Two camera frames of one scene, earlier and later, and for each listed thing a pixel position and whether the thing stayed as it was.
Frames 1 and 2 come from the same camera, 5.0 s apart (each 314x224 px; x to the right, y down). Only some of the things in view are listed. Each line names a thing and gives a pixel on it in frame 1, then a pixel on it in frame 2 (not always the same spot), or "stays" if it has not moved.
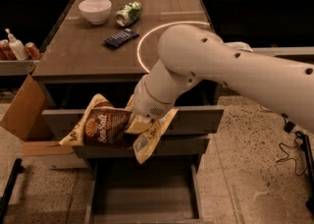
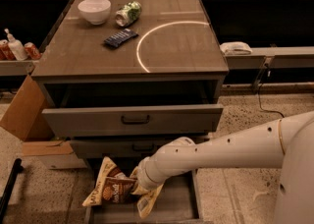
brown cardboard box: x=29 y=120 stays
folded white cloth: x=238 y=45 stays
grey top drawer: x=188 y=120 stays
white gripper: x=146 y=101 to x=142 y=174
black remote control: x=122 y=37 stays
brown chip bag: x=104 y=124 to x=111 y=185
